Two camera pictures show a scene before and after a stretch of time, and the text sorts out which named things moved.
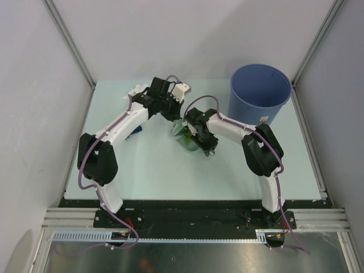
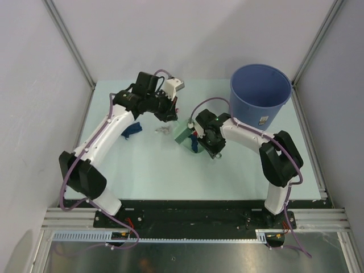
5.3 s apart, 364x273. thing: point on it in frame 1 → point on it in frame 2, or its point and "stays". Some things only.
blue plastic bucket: (257, 94) stays
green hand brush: (178, 126) → (184, 135)
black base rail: (196, 216) stays
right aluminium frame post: (335, 7) stays
